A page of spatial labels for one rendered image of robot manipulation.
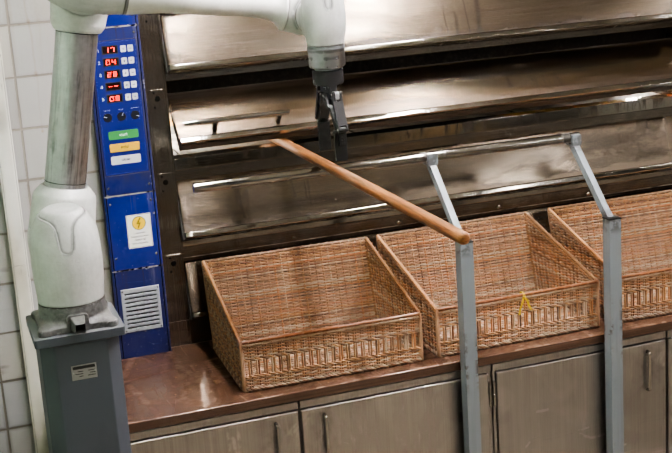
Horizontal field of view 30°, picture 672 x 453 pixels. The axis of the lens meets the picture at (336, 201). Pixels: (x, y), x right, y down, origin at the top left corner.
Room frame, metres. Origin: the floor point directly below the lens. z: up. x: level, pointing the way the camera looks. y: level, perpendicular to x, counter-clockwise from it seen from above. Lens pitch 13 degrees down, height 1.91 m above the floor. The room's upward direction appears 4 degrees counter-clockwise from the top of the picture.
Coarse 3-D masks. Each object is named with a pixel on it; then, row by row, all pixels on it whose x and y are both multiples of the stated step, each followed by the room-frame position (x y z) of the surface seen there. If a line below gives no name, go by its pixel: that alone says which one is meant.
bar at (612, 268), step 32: (384, 160) 3.60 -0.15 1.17; (416, 160) 3.63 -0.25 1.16; (576, 160) 3.77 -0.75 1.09; (608, 224) 3.58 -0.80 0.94; (608, 256) 3.58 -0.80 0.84; (608, 288) 3.58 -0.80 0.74; (608, 320) 3.58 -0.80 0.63; (608, 352) 3.59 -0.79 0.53; (608, 384) 3.59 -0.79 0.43; (608, 416) 3.59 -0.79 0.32; (480, 448) 3.43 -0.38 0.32; (608, 448) 3.60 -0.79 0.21
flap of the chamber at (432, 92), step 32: (448, 64) 4.11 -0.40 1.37; (480, 64) 4.13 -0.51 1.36; (512, 64) 4.16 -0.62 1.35; (544, 64) 4.18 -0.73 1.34; (576, 64) 4.21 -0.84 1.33; (608, 64) 4.23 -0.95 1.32; (640, 64) 4.26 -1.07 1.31; (192, 96) 3.83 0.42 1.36; (224, 96) 3.85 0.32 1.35; (256, 96) 3.88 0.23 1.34; (288, 96) 3.90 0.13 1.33; (352, 96) 3.94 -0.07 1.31; (384, 96) 3.97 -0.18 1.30; (416, 96) 3.99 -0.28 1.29; (448, 96) 4.01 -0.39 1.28; (480, 96) 4.04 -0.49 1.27; (512, 96) 4.06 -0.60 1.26; (608, 96) 4.16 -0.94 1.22; (192, 128) 3.75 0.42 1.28; (224, 128) 3.77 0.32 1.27; (352, 128) 3.88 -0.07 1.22
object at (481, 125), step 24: (648, 96) 4.35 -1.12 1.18; (456, 120) 4.13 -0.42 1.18; (480, 120) 4.10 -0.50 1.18; (504, 120) 4.13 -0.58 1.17; (528, 120) 4.16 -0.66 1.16; (552, 120) 4.19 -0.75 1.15; (264, 144) 3.92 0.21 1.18; (312, 144) 3.92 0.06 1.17; (360, 144) 3.97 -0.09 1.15; (192, 168) 3.80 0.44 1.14
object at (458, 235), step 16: (288, 144) 3.77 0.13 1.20; (320, 160) 3.49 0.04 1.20; (336, 176) 3.36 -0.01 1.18; (352, 176) 3.25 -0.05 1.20; (368, 192) 3.12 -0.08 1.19; (384, 192) 3.04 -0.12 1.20; (400, 208) 2.92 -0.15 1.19; (416, 208) 2.86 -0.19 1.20; (432, 224) 2.74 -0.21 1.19; (448, 224) 2.69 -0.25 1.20; (464, 240) 2.61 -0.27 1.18
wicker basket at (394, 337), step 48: (240, 288) 3.78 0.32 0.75; (288, 288) 3.82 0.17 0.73; (336, 288) 3.86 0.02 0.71; (384, 288) 3.78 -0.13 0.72; (240, 336) 3.74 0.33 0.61; (288, 336) 3.37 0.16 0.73; (336, 336) 3.41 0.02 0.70; (384, 336) 3.45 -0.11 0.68; (240, 384) 3.37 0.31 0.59; (288, 384) 3.37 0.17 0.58
